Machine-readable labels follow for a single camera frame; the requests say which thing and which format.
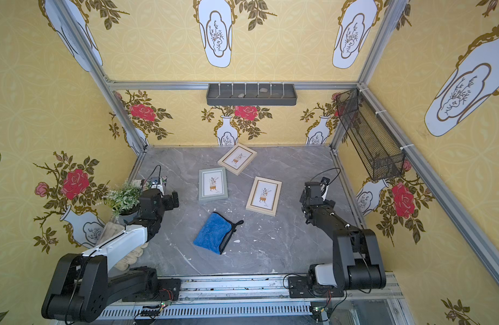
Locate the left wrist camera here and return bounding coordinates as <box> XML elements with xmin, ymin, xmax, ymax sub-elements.
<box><xmin>146</xmin><ymin>176</ymin><xmax>167</xmax><ymax>195</ymax></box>

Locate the beige picture frame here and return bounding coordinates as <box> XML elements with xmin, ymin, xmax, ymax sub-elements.
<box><xmin>246</xmin><ymin>177</ymin><xmax>282</xmax><ymax>217</ymax></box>
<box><xmin>218</xmin><ymin>144</ymin><xmax>257</xmax><ymax>176</ymax></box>

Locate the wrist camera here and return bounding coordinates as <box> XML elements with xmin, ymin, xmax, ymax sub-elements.
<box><xmin>146</xmin><ymin>176</ymin><xmax>167</xmax><ymax>195</ymax></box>
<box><xmin>320</xmin><ymin>177</ymin><xmax>331</xmax><ymax>200</ymax></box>

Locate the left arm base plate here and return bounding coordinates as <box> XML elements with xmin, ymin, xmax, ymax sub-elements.
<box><xmin>121</xmin><ymin>278</ymin><xmax>182</xmax><ymax>302</ymax></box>

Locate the blue microfiber cloth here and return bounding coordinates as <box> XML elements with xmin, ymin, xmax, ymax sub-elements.
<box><xmin>193</xmin><ymin>212</ymin><xmax>244</xmax><ymax>255</ymax></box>

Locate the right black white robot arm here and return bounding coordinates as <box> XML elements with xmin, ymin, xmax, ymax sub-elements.
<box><xmin>300</xmin><ymin>181</ymin><xmax>387</xmax><ymax>297</ymax></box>

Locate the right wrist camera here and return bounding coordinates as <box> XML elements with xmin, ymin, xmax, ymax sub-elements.
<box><xmin>320</xmin><ymin>177</ymin><xmax>331</xmax><ymax>200</ymax></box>

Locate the potted green plant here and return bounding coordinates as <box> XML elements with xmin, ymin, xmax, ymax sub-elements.
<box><xmin>104</xmin><ymin>182</ymin><xmax>142</xmax><ymax>225</ymax></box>

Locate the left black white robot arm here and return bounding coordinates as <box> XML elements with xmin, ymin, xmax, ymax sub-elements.
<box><xmin>41</xmin><ymin>188</ymin><xmax>180</xmax><ymax>323</ymax></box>

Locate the black wire mesh basket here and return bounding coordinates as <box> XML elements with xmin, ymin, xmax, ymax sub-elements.
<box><xmin>334</xmin><ymin>89</ymin><xmax>405</xmax><ymax>181</ymax></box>

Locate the beige work glove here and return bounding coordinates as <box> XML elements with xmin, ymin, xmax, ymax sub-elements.
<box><xmin>97</xmin><ymin>222</ymin><xmax>149</xmax><ymax>272</ymax></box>

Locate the grey wall shelf tray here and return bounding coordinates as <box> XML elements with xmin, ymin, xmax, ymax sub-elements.
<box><xmin>206</xmin><ymin>82</ymin><xmax>298</xmax><ymax>106</ymax></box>

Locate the grey-green picture frame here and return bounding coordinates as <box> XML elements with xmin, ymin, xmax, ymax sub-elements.
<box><xmin>199</xmin><ymin>167</ymin><xmax>228</xmax><ymax>202</ymax></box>

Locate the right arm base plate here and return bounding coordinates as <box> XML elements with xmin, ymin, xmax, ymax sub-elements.
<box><xmin>283</xmin><ymin>274</ymin><xmax>345</xmax><ymax>299</ymax></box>

